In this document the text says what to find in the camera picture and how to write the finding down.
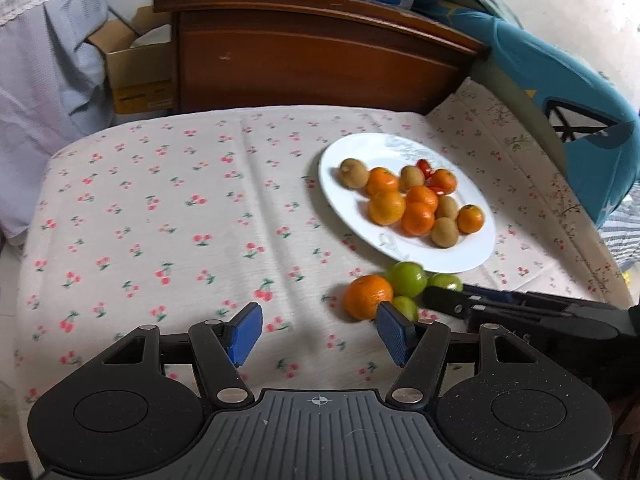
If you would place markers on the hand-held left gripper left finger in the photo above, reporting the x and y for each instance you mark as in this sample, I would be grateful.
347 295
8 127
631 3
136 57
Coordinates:
247 332

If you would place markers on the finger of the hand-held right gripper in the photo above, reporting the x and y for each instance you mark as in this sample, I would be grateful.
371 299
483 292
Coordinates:
482 291
445 300

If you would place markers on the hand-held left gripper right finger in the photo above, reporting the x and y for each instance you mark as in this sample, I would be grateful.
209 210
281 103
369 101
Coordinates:
392 332

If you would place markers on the green jujube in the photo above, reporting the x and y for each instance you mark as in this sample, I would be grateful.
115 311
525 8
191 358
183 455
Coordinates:
445 282
406 306
406 278

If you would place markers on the large orange mandarin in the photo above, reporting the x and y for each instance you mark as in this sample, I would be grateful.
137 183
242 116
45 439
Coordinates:
367 296

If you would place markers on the brown longan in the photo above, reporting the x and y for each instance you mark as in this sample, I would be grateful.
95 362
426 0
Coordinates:
353 172
446 206
444 232
411 177

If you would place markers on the small orange mandarin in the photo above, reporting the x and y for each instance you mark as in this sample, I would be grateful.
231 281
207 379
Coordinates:
381 180
417 219
421 198
442 181
470 218

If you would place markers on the red cherry tomato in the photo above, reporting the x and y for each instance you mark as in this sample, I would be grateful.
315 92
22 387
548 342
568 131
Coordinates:
425 166
437 191

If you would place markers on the yellowish orange mandarin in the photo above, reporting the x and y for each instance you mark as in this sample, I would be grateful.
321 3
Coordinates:
386 206

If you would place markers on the white plate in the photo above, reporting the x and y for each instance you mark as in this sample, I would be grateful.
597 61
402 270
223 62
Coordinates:
345 205

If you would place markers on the striped blanket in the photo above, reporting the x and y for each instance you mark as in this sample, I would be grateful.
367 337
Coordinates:
622 240

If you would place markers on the cherry print bed sheet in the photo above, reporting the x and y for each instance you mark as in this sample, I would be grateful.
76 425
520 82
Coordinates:
150 240

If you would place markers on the beige floral cloth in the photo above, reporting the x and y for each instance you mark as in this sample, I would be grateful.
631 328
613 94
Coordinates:
500 125

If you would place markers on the wooden headboard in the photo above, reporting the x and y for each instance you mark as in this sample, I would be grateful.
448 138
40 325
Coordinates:
300 60

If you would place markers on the brown cardboard box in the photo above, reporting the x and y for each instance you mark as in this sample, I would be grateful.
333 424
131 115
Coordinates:
135 65

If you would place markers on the light blue cloth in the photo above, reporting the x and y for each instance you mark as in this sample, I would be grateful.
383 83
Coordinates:
45 85

